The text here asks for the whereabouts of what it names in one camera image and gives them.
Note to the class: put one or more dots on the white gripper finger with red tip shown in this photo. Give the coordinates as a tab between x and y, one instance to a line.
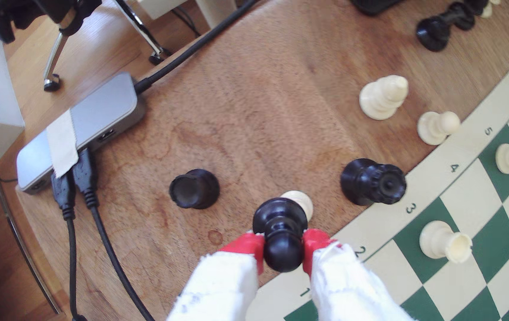
223	289
348	294

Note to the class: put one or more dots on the black chess pawn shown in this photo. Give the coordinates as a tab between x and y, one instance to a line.
194	189
281	232

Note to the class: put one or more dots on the white chess piece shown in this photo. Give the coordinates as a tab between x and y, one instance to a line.
488	6
301	203

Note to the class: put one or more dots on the white chess rook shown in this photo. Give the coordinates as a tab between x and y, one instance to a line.
444	240

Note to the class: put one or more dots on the black crowned chess piece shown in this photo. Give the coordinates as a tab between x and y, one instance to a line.
370	182

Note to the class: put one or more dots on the green white chess mat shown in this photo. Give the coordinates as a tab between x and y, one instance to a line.
464	196

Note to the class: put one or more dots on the white chess bishop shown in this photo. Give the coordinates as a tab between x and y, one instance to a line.
381	98

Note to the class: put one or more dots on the grey USB hub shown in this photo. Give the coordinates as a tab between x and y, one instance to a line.
98	120

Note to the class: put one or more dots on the beige masking tape strip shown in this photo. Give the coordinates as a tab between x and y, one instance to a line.
62	142

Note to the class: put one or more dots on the dark navy cloth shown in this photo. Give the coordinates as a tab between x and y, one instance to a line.
372	4

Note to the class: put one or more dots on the office chair base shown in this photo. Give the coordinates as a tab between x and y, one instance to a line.
22	9

